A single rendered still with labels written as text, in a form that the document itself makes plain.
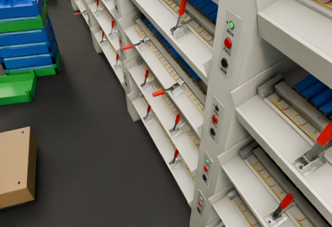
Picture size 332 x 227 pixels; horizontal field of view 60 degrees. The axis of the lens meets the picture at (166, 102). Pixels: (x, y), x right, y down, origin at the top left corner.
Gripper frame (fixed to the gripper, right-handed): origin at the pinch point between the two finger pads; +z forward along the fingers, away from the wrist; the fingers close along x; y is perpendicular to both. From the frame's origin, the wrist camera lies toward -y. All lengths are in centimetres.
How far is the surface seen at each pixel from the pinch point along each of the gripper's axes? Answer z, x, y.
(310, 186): -56, 79, 128
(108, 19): 9, 52, 10
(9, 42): 26.7, -2.5, 8.7
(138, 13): -23, 63, 46
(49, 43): 27.9, 18.0, 8.4
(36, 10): 8.0, 15.2, 4.3
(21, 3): 14.5, 4.6, -10.1
